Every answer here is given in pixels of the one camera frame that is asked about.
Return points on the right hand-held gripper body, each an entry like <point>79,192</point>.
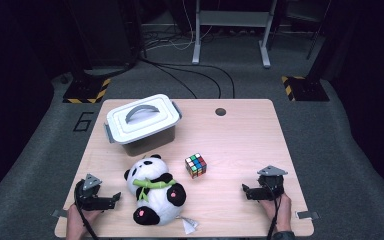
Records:
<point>269,186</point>

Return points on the grey tape strip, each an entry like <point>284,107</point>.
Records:
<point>61,213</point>
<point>307,215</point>

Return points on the panda plush toy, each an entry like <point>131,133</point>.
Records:
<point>155,193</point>

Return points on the translucent brown storage box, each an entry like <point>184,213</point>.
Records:
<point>150,144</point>

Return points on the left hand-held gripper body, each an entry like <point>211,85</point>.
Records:
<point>91,201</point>

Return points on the person's left hand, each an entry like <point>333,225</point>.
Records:
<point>78,220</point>

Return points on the white metal stand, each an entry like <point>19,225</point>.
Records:
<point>233,20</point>

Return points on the black yellow striped base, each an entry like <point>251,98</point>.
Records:
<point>305,88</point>
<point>86,90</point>

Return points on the colourful puzzle cube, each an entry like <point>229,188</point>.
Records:
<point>196,165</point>

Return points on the black equipment cabinet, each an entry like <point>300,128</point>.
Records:
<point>106,33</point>

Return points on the person's right hand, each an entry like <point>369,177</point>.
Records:
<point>281,213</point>

